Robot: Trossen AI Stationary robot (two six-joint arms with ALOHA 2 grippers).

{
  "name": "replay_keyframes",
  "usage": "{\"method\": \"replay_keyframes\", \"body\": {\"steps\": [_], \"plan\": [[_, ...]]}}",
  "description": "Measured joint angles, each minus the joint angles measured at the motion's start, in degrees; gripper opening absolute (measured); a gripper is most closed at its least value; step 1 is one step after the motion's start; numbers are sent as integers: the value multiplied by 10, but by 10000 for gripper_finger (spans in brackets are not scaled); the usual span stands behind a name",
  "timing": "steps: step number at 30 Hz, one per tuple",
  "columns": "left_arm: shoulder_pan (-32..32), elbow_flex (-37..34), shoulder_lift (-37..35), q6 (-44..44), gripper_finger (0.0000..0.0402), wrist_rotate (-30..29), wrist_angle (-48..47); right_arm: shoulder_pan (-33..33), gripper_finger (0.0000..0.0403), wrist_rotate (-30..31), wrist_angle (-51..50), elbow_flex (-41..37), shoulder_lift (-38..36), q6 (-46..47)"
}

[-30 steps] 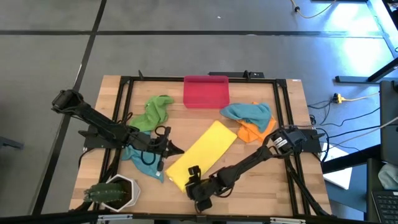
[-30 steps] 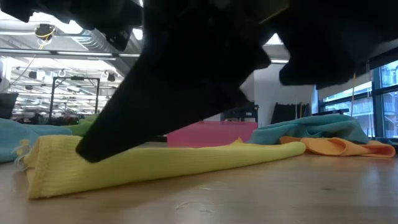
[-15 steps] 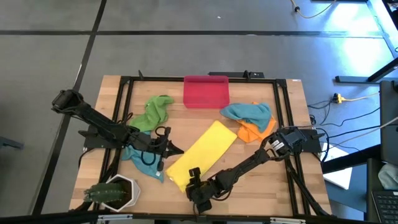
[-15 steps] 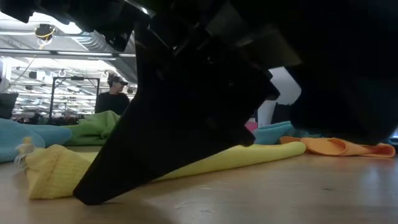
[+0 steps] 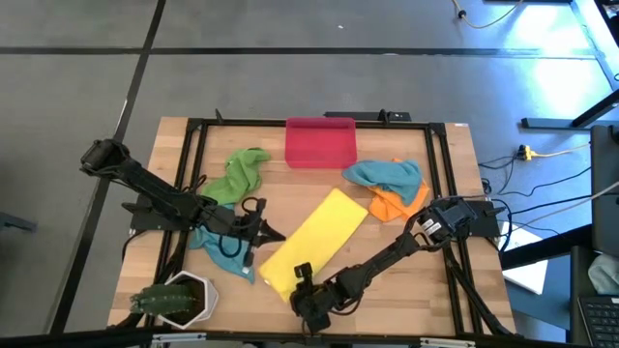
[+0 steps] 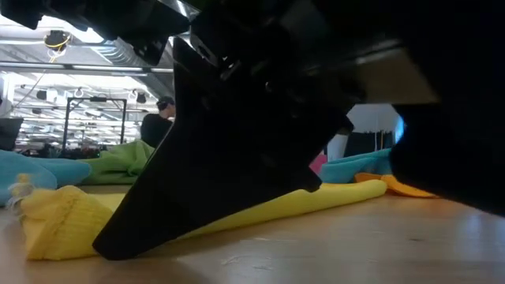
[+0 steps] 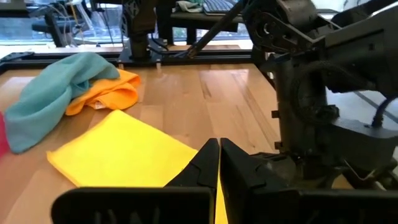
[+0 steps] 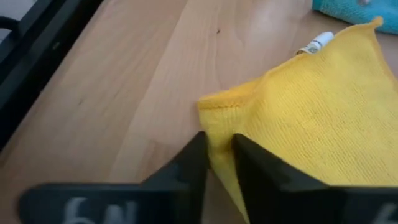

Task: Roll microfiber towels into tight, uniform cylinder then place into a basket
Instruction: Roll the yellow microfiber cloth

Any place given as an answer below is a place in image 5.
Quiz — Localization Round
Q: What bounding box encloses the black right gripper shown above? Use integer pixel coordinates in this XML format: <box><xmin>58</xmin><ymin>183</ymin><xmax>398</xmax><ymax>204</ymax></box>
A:
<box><xmin>288</xmin><ymin>263</ymin><xmax>339</xmax><ymax>335</ymax></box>

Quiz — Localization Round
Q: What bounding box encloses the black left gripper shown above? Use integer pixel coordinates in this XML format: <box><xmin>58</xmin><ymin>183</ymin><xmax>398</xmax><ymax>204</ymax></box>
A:
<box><xmin>205</xmin><ymin>202</ymin><xmax>286</xmax><ymax>248</ymax></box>

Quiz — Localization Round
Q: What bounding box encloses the yellow microfiber towel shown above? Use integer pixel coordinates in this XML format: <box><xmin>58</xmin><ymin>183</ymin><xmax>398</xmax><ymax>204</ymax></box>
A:
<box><xmin>258</xmin><ymin>188</ymin><xmax>369</xmax><ymax>304</ymax></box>

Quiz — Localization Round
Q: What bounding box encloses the orange microfiber towel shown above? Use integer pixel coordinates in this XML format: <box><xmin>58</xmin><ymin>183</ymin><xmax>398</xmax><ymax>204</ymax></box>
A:
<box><xmin>368</xmin><ymin>158</ymin><xmax>430</xmax><ymax>223</ymax></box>

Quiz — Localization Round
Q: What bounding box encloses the teal microfiber towel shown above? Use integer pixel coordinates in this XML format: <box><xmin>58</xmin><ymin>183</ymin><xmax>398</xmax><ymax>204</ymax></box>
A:
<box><xmin>188</xmin><ymin>202</ymin><xmax>256</xmax><ymax>285</ymax></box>
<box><xmin>341</xmin><ymin>159</ymin><xmax>425</xmax><ymax>207</ymax></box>

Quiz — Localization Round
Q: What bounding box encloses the green microfiber towel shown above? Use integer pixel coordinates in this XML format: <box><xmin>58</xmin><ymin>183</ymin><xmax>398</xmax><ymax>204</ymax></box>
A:
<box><xmin>200</xmin><ymin>147</ymin><xmax>272</xmax><ymax>207</ymax></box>

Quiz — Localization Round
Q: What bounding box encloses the pink translucent plastic basket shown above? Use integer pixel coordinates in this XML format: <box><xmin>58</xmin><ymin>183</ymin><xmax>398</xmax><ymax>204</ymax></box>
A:
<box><xmin>283</xmin><ymin>116</ymin><xmax>358</xmax><ymax>169</ymax></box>

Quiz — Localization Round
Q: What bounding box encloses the white hexagonal plant pot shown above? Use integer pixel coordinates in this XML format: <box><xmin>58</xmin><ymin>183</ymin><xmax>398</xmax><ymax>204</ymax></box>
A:
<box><xmin>157</xmin><ymin>270</ymin><xmax>220</xmax><ymax>331</ymax></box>

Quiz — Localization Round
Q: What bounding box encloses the green cactus plant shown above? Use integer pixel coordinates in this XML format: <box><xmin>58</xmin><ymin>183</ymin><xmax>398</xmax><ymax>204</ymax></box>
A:
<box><xmin>129</xmin><ymin>283</ymin><xmax>197</xmax><ymax>318</ymax></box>

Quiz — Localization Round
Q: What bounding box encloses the black mounting bar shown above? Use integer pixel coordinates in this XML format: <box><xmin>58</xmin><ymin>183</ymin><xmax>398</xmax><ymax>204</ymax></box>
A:
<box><xmin>323</xmin><ymin>110</ymin><xmax>412</xmax><ymax>123</ymax></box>

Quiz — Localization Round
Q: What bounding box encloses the white paper sheet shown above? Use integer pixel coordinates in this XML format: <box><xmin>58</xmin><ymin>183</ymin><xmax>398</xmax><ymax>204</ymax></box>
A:
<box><xmin>500</xmin><ymin>220</ymin><xmax>550</xmax><ymax>296</ymax></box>

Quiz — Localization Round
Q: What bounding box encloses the black laptop keyboard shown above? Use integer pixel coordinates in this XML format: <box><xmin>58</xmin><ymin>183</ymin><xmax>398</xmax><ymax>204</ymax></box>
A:
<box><xmin>577</xmin><ymin>294</ymin><xmax>619</xmax><ymax>348</ymax></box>

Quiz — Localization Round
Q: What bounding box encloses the black desk leg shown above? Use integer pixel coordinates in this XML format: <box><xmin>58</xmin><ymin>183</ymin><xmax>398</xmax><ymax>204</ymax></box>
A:
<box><xmin>520</xmin><ymin>89</ymin><xmax>619</xmax><ymax>131</ymax></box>

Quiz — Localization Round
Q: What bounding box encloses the grey cloth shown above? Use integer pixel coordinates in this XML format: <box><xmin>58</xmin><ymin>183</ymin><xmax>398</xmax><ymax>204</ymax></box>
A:
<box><xmin>587</xmin><ymin>253</ymin><xmax>619</xmax><ymax>296</ymax></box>

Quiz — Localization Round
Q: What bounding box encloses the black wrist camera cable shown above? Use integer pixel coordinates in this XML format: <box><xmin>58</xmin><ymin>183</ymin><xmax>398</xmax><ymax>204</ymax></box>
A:
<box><xmin>217</xmin><ymin>196</ymin><xmax>267</xmax><ymax>270</ymax></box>

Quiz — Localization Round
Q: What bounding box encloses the black aluminium table frame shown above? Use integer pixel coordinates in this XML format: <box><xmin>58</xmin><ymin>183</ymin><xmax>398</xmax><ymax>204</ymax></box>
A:
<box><xmin>153</xmin><ymin>108</ymin><xmax>516</xmax><ymax>337</ymax></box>

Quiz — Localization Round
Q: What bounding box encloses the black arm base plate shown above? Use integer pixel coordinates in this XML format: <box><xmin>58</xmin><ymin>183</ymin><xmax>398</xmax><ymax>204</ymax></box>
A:
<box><xmin>121</xmin><ymin>192</ymin><xmax>199</xmax><ymax>233</ymax></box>
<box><xmin>434</xmin><ymin>198</ymin><xmax>502</xmax><ymax>239</ymax></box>

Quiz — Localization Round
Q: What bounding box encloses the black overhead rail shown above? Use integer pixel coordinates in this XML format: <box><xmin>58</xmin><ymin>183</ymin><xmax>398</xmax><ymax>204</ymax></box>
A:
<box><xmin>0</xmin><ymin>328</ymin><xmax>619</xmax><ymax>348</ymax></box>

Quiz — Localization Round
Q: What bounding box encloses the grey cable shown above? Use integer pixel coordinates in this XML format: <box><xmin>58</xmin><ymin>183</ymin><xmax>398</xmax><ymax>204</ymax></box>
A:
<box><xmin>505</xmin><ymin>181</ymin><xmax>619</xmax><ymax>228</ymax></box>

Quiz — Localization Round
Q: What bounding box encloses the beige power cable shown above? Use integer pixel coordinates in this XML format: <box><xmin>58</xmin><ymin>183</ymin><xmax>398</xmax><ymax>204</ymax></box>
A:
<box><xmin>531</xmin><ymin>142</ymin><xmax>591</xmax><ymax>160</ymax></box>

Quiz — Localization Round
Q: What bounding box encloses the beige floor cable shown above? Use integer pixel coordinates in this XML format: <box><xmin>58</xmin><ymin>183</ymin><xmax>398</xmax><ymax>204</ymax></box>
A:
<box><xmin>452</xmin><ymin>0</ymin><xmax>524</xmax><ymax>29</ymax></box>

